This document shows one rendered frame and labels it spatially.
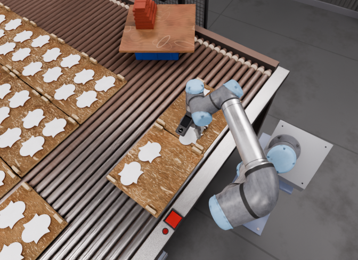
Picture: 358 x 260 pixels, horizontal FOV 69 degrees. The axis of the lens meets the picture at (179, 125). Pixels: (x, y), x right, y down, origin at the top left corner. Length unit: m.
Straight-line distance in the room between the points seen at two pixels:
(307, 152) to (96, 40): 1.63
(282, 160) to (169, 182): 0.56
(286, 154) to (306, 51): 2.44
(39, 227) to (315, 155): 1.37
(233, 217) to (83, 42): 1.75
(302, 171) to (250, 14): 2.81
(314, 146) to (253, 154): 0.60
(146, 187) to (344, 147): 2.02
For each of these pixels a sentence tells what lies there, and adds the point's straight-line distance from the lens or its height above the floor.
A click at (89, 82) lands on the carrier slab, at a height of 0.94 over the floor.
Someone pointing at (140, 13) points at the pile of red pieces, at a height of 1.16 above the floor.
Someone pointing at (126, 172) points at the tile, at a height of 0.95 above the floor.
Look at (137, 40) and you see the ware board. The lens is 1.87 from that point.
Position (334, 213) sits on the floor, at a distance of 2.56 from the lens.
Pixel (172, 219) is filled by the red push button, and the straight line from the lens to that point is 1.32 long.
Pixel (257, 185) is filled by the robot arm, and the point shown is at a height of 1.47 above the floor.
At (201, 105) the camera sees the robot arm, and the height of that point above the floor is 1.41.
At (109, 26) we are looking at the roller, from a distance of 2.26.
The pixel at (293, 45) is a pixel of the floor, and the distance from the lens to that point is 3.56.
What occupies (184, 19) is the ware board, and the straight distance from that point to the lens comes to 2.00.
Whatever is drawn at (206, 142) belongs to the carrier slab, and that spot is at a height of 0.94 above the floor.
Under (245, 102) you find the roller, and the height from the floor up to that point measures 0.92.
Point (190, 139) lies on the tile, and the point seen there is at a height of 1.06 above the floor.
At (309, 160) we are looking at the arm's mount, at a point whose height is 1.02.
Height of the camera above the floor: 2.22
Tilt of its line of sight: 58 degrees down
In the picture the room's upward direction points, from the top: 5 degrees counter-clockwise
